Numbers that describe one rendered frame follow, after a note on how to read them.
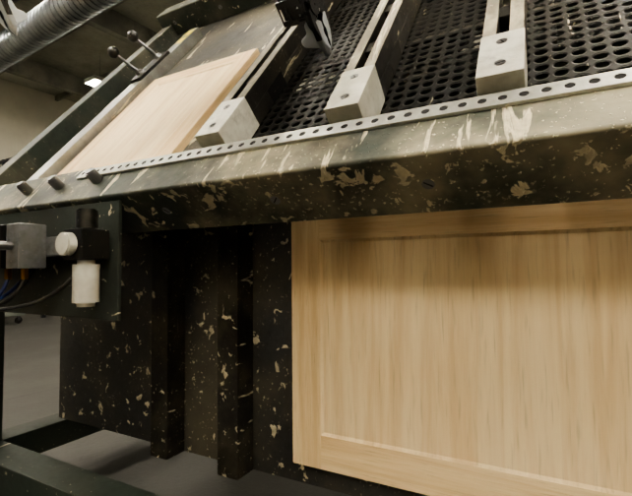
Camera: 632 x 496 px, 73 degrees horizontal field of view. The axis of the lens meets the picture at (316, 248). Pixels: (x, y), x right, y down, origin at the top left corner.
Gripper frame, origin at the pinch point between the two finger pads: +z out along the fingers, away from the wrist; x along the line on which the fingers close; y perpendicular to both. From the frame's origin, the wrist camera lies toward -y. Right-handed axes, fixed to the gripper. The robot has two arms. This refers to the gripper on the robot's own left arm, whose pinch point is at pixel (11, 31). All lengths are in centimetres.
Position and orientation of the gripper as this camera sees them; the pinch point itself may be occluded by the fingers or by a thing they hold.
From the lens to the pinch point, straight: 162.6
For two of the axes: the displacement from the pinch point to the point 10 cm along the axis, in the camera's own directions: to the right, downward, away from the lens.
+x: -8.2, 0.3, 5.7
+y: 5.0, -4.4, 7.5
